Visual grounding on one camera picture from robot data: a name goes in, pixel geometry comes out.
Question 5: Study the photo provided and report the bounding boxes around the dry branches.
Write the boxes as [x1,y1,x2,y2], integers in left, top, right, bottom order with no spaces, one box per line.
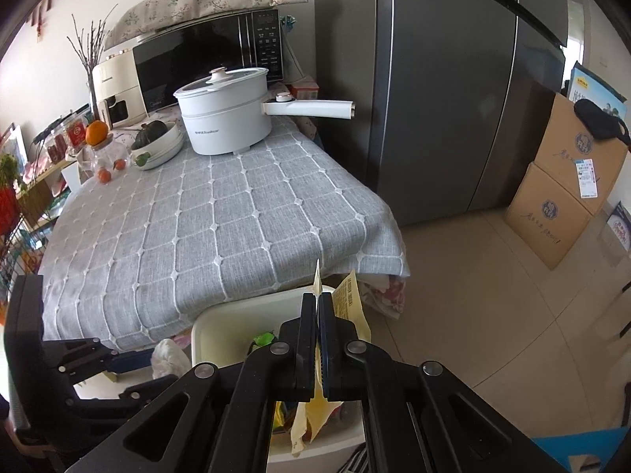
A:
[69,12,119,109]

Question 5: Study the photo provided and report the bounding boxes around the glass pot lid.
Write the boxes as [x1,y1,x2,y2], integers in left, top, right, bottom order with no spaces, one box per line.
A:
[174,66,269,100]

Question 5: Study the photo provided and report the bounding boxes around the black wire rack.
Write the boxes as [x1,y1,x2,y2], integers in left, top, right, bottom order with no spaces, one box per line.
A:
[0,207,55,301]

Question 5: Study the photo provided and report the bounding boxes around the brown wooden box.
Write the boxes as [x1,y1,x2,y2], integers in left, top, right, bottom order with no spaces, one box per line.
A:
[20,180,65,227]

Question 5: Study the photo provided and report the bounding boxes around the white bowl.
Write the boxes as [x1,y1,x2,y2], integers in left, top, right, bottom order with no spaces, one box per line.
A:
[131,121,185,171]

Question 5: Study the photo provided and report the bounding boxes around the grey refrigerator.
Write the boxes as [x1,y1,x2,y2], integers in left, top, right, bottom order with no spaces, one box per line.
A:
[313,0,568,227]

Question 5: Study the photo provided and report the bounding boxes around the yellow wrapper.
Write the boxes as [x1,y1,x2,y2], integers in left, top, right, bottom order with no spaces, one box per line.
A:
[290,259,372,458]

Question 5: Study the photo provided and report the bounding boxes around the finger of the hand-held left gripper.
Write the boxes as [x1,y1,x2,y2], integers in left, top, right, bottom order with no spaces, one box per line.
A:
[74,373,179,421]
[44,336,155,384]

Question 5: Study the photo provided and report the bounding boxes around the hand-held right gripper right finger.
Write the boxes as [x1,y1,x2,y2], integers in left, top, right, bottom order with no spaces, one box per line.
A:
[317,292,568,473]

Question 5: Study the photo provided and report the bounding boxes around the white picture frame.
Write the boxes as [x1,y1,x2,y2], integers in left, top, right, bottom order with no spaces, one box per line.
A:
[0,123,28,168]

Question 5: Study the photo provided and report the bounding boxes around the brown cardboard box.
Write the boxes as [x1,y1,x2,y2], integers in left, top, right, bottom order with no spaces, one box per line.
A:
[534,93,631,216]
[504,162,592,271]

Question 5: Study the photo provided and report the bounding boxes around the floral table cover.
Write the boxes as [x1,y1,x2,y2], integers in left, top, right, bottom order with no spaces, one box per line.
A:
[362,275,407,320]

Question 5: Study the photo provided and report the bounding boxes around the blue printed carton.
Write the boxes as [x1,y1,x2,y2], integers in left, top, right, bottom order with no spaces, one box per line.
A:
[567,60,629,121]

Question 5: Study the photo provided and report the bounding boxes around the dark green squash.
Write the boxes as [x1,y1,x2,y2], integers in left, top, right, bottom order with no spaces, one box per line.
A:
[131,121,169,151]

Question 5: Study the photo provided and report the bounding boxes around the striped cloth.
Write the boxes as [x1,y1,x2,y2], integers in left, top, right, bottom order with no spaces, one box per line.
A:
[340,448,368,473]

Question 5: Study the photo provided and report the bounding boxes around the crinkled clear plastic bag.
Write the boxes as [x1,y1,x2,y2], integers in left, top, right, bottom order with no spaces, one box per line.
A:
[150,339,191,380]

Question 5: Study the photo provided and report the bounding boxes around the clear glass jar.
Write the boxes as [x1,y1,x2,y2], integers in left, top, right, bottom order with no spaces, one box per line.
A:
[81,140,132,181]

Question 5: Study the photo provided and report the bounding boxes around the light blue board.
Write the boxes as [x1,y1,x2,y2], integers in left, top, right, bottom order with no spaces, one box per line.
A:
[530,431,629,473]

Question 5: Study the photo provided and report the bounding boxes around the large orange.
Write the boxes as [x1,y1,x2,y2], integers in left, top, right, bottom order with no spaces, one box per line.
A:
[85,119,109,147]

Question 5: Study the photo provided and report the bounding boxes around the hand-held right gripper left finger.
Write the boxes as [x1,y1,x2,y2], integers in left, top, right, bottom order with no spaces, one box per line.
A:
[64,292,319,473]

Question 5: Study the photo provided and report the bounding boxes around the black microwave oven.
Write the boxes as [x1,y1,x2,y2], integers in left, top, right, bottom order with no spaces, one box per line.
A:
[132,9,286,113]

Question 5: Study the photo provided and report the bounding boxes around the white trash bin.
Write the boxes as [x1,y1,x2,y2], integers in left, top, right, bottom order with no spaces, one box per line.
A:
[190,283,368,473]

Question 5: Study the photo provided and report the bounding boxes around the small white box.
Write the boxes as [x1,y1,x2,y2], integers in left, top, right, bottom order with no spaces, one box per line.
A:
[62,162,82,193]

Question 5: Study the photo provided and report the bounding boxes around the red label glass jar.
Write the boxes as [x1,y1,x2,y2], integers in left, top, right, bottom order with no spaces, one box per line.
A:
[47,133,67,163]
[64,115,94,151]

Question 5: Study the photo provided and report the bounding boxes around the blue white package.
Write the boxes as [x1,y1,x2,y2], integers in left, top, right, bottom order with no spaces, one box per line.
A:
[607,201,631,252]

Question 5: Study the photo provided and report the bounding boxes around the grey checked tablecloth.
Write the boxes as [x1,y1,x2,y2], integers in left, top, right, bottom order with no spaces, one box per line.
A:
[38,118,411,350]

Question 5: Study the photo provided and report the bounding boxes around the white electric pot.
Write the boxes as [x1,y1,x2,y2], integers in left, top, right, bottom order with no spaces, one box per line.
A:
[174,66,356,156]

